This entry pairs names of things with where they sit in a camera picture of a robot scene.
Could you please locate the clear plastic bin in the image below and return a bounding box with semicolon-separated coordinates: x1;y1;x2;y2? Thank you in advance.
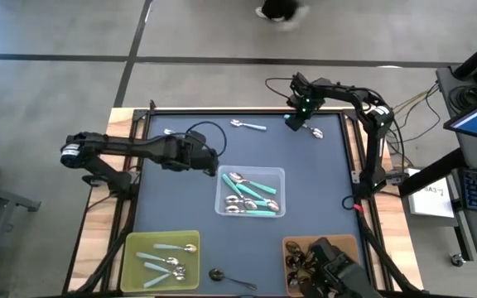
214;165;287;219

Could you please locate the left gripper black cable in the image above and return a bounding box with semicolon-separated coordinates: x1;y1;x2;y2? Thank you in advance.
185;120;228;158

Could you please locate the orange plastic bin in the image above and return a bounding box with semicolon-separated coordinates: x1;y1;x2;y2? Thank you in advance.
282;233;362;297

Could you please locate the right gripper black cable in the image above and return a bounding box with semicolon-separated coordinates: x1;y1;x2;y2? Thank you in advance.
264;76;294;101

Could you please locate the grey metal stand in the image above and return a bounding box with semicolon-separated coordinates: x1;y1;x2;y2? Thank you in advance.
0;178;42;298

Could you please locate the yellow-green plastic bin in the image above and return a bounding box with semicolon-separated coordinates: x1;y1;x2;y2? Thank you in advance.
119;229;201;293

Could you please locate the blue-grey table mat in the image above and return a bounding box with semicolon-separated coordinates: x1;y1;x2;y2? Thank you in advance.
132;112;370;297

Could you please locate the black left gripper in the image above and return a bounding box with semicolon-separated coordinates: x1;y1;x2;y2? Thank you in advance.
159;131;221;179

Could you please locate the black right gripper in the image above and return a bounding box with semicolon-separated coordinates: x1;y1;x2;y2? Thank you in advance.
287;72;327;133

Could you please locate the white paper sheet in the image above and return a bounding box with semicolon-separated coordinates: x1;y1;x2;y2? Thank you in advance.
403;167;455;219

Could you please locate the coiled black cable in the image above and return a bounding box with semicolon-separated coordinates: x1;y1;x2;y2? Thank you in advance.
448;84;477;112

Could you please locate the black aluminium table frame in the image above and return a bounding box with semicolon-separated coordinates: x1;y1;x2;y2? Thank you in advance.
62;99;426;298

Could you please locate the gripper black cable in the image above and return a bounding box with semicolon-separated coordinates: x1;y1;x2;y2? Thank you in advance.
264;76;294;101
185;120;228;158

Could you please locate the black support beam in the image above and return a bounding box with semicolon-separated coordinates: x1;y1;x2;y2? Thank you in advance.
398;147;467;198

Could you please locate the yellow cable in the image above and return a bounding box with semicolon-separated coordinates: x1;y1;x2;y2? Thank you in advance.
391;82;441;125

